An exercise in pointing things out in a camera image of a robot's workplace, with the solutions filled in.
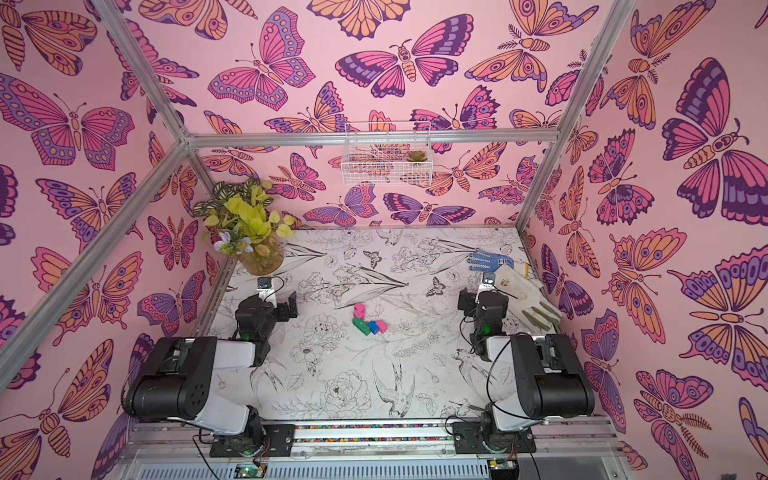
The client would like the green lego brick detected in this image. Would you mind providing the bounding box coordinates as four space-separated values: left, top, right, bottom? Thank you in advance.
352 317 371 336

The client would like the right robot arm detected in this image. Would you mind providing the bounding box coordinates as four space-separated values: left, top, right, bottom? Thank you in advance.
453 289 595 454

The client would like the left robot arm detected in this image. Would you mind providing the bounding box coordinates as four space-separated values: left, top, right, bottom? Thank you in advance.
122 293 298 457

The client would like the white work glove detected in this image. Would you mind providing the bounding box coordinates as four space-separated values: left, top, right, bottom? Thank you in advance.
494 262 562 331

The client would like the blue work glove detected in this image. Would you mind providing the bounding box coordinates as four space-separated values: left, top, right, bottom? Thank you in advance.
467 249 515 273

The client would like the potted green plant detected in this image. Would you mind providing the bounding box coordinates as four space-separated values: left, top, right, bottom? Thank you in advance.
192 178 297 276

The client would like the small succulent in basket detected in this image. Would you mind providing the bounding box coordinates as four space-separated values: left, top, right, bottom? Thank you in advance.
407 150 428 163

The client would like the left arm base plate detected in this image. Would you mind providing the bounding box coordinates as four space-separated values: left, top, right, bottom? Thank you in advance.
209 424 296 458

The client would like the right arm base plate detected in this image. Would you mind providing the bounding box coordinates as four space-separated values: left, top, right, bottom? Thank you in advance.
449 420 537 455

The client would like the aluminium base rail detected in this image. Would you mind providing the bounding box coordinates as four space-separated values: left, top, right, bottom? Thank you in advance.
110 417 634 479

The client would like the white wire basket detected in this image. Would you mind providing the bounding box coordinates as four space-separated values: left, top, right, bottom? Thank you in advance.
338 120 434 188

